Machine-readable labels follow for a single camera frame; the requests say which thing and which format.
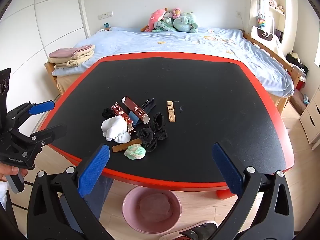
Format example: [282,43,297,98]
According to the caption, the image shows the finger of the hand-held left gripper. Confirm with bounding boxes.
[10,124,67,153]
[6,100,55,130]

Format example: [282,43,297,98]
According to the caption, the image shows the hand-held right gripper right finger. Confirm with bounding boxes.
[212,142,295,240]

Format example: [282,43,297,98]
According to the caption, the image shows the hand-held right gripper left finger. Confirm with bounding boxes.
[27,144,113,240]

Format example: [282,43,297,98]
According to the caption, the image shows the brown wooden strip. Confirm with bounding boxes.
[112,141,142,153]

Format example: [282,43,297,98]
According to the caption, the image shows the green white scrunchie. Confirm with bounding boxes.
[124,143,146,160]

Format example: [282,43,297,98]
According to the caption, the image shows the white sock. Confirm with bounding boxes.
[101,116,132,142]

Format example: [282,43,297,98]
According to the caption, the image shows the small red paper box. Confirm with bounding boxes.
[111,102,137,133]

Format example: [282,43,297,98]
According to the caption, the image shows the black sheer sock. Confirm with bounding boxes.
[149,112,165,130]
[136,127,168,152]

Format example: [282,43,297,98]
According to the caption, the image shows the pink waste bin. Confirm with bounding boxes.
[122,185,182,234]

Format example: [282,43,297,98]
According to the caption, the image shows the long red paper box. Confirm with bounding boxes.
[122,96,150,125]

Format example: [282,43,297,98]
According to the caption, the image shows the light wooden clip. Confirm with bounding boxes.
[167,101,177,123]

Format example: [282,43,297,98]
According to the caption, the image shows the person's left hand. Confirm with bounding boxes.
[0,164,28,182]

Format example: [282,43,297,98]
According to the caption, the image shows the white printed garment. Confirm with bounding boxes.
[0,181,8,210]

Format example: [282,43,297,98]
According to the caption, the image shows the folded towels stack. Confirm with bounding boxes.
[49,44,96,69]

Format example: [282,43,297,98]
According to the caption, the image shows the folded pink blanket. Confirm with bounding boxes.
[49,47,76,58]

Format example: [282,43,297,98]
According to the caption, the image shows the blue plastic clip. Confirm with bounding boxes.
[129,112,145,127]

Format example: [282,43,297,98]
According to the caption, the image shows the red white shoe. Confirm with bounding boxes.
[159,220,218,240]

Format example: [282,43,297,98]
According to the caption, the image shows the red-edged black table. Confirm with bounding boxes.
[39,52,294,200]

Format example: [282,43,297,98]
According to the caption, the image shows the black plastic clip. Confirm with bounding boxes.
[140,98,157,113]

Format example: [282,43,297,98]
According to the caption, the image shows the brown floor cushion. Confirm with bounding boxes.
[290,94,307,113]

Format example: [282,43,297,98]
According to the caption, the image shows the white drawer cabinet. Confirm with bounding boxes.
[300,85,320,151]

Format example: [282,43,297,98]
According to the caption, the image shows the bed with blue sheet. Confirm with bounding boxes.
[44,27,304,115]

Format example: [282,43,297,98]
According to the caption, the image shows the pile of clothes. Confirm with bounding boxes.
[286,52,309,76]

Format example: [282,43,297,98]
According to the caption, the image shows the white tote bag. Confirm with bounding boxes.
[251,26,281,46]

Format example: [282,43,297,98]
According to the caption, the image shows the striped plush toy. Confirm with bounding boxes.
[152,17,177,32]

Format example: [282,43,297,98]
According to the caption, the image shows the white wall shelf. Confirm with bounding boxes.
[269,0,285,16]

